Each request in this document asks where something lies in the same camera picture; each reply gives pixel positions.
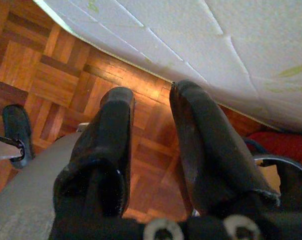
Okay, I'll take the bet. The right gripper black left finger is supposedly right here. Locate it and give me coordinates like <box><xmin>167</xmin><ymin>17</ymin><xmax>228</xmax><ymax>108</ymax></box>
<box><xmin>52</xmin><ymin>86</ymin><xmax>136</xmax><ymax>227</ymax></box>

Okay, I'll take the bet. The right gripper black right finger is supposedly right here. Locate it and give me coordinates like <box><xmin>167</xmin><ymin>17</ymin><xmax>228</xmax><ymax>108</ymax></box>
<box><xmin>169</xmin><ymin>79</ymin><xmax>281</xmax><ymax>219</ymax></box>

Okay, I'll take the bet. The brown cardboard piece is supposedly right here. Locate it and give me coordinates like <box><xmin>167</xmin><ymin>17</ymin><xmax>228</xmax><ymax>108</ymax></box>
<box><xmin>255</xmin><ymin>159</ymin><xmax>282</xmax><ymax>195</ymax></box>

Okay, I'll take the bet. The red fabric cushion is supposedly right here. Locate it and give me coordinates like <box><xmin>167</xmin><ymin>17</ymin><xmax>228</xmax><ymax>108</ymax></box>
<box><xmin>245</xmin><ymin>130</ymin><xmax>302</xmax><ymax>173</ymax></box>

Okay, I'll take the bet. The black round bin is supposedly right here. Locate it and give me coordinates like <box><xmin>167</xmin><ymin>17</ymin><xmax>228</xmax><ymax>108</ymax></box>
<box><xmin>243</xmin><ymin>138</ymin><xmax>302</xmax><ymax>213</ymax></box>

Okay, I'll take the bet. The black robot left foot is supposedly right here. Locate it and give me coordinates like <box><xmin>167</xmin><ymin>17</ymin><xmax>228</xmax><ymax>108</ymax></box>
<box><xmin>2</xmin><ymin>104</ymin><xmax>34</xmax><ymax>170</ymax></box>

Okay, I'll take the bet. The silver robot right leg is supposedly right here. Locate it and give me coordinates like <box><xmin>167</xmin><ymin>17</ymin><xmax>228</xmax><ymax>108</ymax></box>
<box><xmin>0</xmin><ymin>129</ymin><xmax>91</xmax><ymax>240</ymax></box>

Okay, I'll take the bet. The silver robot leg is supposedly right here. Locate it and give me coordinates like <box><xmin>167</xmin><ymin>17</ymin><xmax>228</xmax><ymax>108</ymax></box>
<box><xmin>0</xmin><ymin>132</ymin><xmax>23</xmax><ymax>167</ymax></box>
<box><xmin>0</xmin><ymin>129</ymin><xmax>91</xmax><ymax>240</ymax></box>

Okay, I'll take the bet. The silver robot left leg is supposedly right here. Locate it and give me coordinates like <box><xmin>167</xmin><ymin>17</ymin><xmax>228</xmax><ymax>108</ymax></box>
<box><xmin>0</xmin><ymin>132</ymin><xmax>23</xmax><ymax>167</ymax></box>

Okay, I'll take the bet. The white quilted mattress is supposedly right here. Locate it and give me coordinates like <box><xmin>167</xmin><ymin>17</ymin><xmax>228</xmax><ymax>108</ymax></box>
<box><xmin>32</xmin><ymin>0</ymin><xmax>302</xmax><ymax>133</ymax></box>

